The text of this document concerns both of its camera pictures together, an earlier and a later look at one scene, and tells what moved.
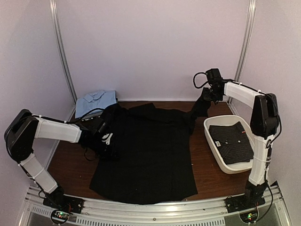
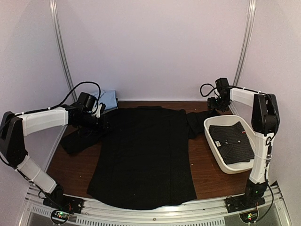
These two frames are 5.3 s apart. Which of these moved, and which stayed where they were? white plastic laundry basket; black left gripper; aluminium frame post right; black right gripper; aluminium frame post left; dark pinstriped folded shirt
Moved: black left gripper; black right gripper
Stayed: aluminium frame post right; white plastic laundry basket; aluminium frame post left; dark pinstriped folded shirt
